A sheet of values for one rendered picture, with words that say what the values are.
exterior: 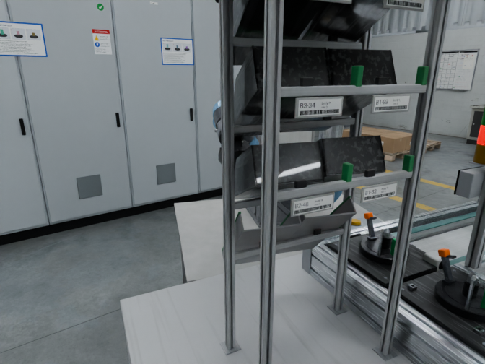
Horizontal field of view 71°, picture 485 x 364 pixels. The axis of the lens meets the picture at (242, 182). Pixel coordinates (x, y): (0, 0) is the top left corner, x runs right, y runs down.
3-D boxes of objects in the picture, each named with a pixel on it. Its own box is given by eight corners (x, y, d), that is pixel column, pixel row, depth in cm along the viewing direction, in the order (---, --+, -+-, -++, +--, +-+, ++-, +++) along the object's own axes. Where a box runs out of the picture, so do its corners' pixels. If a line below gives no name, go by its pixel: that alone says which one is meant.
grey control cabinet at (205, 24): (181, 189, 452) (170, 2, 383) (232, 179, 495) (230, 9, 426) (200, 201, 410) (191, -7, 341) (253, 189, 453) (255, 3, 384)
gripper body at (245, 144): (250, 175, 93) (242, 148, 102) (252, 149, 87) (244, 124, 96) (223, 177, 92) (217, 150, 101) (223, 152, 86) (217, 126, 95)
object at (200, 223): (174, 208, 173) (173, 203, 172) (333, 193, 194) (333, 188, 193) (187, 288, 109) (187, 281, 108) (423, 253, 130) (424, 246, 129)
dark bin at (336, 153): (277, 191, 91) (273, 165, 92) (321, 188, 94) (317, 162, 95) (326, 176, 64) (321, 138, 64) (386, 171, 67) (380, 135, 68)
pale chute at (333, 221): (271, 254, 98) (268, 240, 100) (312, 248, 102) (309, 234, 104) (304, 219, 74) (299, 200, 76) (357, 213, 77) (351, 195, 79)
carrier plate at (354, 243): (326, 248, 109) (327, 243, 108) (381, 235, 118) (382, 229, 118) (385, 290, 88) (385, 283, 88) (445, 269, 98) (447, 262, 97)
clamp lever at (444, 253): (442, 279, 85) (437, 249, 85) (447, 277, 86) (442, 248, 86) (456, 282, 81) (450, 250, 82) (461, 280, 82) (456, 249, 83)
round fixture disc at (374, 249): (349, 247, 106) (350, 241, 105) (382, 238, 112) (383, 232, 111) (385, 269, 94) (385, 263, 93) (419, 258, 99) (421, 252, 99)
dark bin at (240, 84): (224, 136, 80) (221, 107, 81) (276, 134, 83) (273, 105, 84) (256, 90, 53) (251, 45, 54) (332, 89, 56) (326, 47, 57)
